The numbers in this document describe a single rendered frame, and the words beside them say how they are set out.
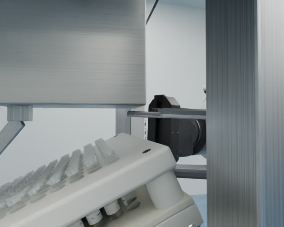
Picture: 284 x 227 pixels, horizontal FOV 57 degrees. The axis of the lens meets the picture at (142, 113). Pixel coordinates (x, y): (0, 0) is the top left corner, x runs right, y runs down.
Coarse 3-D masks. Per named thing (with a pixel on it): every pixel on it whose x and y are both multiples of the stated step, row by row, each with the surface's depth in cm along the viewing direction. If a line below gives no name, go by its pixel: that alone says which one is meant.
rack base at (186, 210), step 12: (144, 192) 26; (120, 204) 26; (144, 204) 23; (180, 204) 21; (192, 204) 21; (120, 216) 23; (132, 216) 22; (144, 216) 21; (156, 216) 20; (168, 216) 20; (180, 216) 21; (192, 216) 21
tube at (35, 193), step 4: (32, 188) 23; (36, 188) 22; (40, 188) 22; (28, 192) 22; (32, 192) 22; (36, 192) 22; (40, 192) 22; (28, 196) 22; (32, 196) 22; (36, 196) 22; (40, 196) 22; (44, 196) 22; (32, 200) 22; (36, 200) 22
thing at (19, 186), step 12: (72, 156) 33; (84, 156) 28; (96, 156) 25; (48, 168) 31; (60, 168) 27; (24, 180) 32; (36, 180) 29; (0, 192) 30; (12, 192) 26; (24, 192) 24; (0, 204) 23
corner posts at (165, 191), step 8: (160, 176) 21; (168, 176) 21; (152, 184) 21; (160, 184) 21; (168, 184) 21; (176, 184) 21; (152, 192) 21; (160, 192) 21; (168, 192) 21; (176, 192) 21; (152, 200) 22; (160, 200) 21; (168, 200) 21; (176, 200) 21; (160, 208) 21
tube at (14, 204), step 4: (16, 196) 23; (20, 196) 22; (8, 200) 22; (12, 200) 21; (16, 200) 22; (20, 200) 22; (8, 204) 21; (12, 204) 21; (16, 204) 22; (20, 204) 22; (24, 204) 22; (8, 208) 22; (12, 208) 21; (16, 208) 21; (20, 208) 22; (12, 212) 21
